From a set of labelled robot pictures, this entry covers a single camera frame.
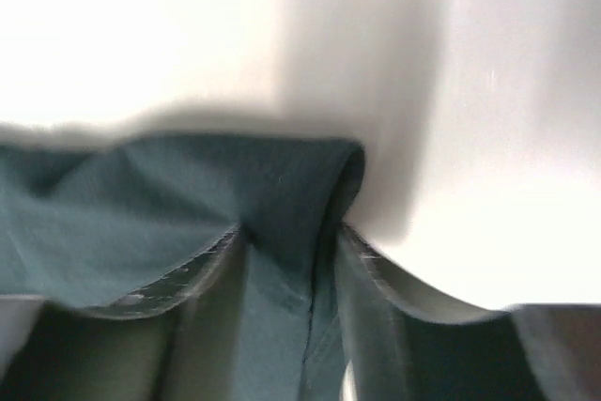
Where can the black t shirt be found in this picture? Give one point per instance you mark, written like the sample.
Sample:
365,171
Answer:
85,228

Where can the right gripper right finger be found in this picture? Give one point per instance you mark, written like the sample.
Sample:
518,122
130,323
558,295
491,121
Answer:
406,340

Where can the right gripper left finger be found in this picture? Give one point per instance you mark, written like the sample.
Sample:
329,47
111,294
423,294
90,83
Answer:
173,340

